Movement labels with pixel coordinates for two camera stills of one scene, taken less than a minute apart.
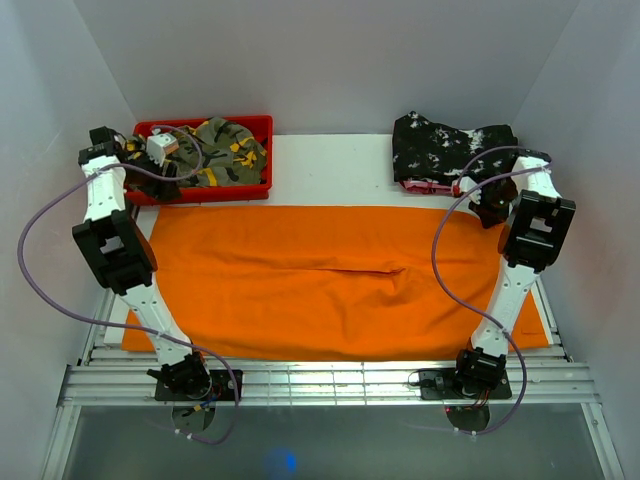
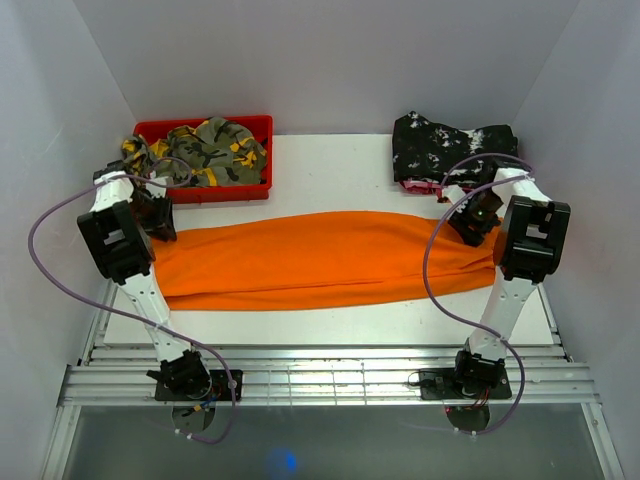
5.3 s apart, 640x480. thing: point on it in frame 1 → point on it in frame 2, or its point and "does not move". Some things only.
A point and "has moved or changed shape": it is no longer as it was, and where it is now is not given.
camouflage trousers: (215, 152) does not move
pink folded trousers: (426, 187) does not move
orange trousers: (302, 282) has moved or changed shape
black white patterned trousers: (424, 150) does not move
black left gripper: (163, 189) → (162, 224)
